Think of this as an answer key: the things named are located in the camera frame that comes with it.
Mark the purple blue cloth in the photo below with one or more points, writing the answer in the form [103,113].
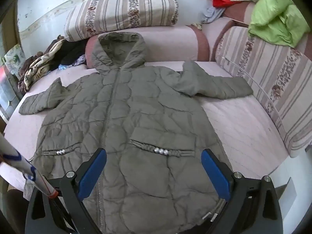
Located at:
[79,61]

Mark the striped floral cushion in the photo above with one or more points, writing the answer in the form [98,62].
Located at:
[275,82]
[121,12]

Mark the olive green puffer jacket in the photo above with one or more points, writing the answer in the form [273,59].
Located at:
[136,107]

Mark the green printed bag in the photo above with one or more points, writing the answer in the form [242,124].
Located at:
[14,57]

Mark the white blue printed sleeve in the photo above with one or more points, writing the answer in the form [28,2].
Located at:
[14,158]

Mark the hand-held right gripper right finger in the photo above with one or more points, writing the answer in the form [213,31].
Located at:
[217,175]

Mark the light blue cloth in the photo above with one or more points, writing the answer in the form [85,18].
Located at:
[212,14]

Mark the pink sofa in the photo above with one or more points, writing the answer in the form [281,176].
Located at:
[238,131]

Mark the black clothes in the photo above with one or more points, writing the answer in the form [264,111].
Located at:
[69,53]

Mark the light green cloth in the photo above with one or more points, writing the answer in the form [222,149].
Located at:
[275,22]

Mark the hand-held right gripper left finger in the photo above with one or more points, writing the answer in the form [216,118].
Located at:
[92,173]

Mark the wooden window frame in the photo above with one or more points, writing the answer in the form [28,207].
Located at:
[11,29]

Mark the brown beige blanket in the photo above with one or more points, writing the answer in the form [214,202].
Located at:
[36,68]

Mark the pink bolster cushion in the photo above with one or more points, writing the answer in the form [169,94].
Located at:
[170,43]

